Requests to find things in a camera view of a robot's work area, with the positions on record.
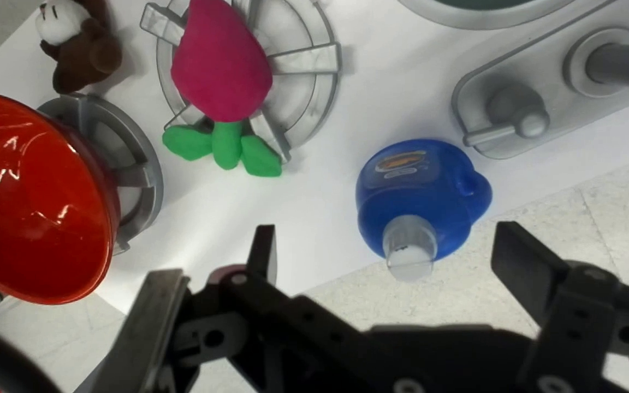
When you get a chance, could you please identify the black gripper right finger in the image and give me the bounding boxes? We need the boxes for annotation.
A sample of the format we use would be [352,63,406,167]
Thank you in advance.
[490,220,629,393]

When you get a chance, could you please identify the grey toy sink basin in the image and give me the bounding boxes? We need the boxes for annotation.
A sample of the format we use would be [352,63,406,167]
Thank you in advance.
[398,0,609,32]

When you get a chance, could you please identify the pink plush radish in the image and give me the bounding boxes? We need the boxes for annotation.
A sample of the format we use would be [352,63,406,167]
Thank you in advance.
[158,0,285,178]

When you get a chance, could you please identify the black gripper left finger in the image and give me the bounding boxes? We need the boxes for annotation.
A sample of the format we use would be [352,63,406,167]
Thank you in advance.
[80,223,298,393]

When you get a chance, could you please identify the blue bottle with white cap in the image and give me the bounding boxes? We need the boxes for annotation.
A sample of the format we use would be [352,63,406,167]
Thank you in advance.
[354,134,495,283]

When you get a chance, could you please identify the white toy kitchen counter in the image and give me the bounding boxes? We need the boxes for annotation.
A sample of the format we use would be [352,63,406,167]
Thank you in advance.
[0,0,629,324]

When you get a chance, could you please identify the brown and white plush toy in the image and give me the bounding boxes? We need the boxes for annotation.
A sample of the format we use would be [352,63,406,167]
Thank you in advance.
[33,0,123,95]

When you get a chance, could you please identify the grey toy stove burner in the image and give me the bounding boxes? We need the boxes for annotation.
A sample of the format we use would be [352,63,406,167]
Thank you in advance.
[137,0,342,163]
[34,91,165,254]

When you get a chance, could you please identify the red plastic bowl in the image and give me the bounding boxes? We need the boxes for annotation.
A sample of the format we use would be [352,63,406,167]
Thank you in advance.
[0,90,122,308]

